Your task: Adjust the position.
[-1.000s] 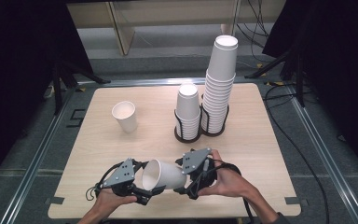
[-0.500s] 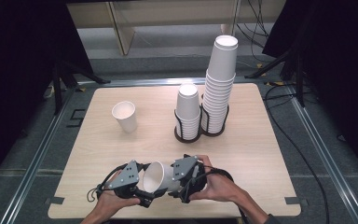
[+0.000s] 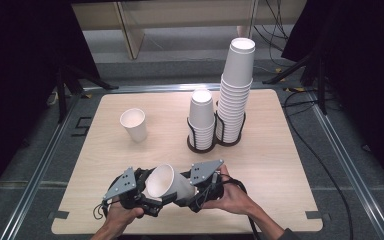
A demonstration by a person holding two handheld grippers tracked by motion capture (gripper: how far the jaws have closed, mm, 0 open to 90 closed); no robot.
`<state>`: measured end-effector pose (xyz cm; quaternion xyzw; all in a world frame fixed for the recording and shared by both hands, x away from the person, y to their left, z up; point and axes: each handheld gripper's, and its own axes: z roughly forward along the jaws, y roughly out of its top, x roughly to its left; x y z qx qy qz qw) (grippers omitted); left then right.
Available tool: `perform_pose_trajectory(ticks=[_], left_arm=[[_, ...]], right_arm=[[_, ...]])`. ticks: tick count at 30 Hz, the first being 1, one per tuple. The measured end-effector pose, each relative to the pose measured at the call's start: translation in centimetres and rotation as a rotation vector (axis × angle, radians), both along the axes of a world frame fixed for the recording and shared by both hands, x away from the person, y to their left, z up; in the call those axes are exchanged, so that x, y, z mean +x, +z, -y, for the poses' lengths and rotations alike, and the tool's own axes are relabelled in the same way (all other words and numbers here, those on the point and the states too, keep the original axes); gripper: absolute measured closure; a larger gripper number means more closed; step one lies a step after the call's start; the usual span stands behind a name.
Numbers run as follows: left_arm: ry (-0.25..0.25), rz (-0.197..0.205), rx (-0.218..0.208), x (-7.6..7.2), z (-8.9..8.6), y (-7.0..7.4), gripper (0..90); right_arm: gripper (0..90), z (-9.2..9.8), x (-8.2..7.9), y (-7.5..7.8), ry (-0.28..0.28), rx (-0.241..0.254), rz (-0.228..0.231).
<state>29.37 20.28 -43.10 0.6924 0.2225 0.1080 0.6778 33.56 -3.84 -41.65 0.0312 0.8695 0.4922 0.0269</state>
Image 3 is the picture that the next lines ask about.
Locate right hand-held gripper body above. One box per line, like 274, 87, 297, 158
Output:
179, 159, 228, 214

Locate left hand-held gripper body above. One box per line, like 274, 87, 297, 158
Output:
102, 166, 154, 218

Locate white paper cup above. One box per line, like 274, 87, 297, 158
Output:
119, 107, 149, 144
145, 163, 198, 203

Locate black wire cup holder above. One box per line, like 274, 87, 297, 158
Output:
185, 99, 248, 155

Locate tall stack of white cups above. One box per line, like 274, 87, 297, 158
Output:
214, 37, 257, 144

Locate person's left hand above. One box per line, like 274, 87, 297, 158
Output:
104, 196, 145, 232

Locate person's right hand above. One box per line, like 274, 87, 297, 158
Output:
201, 164, 258, 217

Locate short stack of white cups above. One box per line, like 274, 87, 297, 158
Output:
187, 87, 217, 151

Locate black metal stand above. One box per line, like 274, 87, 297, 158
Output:
55, 63, 120, 124
261, 49, 328, 116

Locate yellow tape bits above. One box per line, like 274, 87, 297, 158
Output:
274, 67, 306, 93

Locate black curtain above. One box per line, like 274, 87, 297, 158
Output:
0, 0, 102, 208
281, 0, 384, 198

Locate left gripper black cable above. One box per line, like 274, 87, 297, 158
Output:
92, 174, 123, 221

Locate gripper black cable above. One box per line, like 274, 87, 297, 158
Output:
92, 174, 123, 221
224, 177, 262, 240

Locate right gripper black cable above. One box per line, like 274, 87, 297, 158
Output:
224, 177, 262, 240

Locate metal floor rail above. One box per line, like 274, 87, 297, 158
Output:
306, 91, 384, 240
0, 94, 83, 240
82, 82, 283, 94

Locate long black floor cable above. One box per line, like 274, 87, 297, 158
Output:
282, 89, 355, 240

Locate black wall cables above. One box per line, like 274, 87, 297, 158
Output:
252, 0, 290, 68

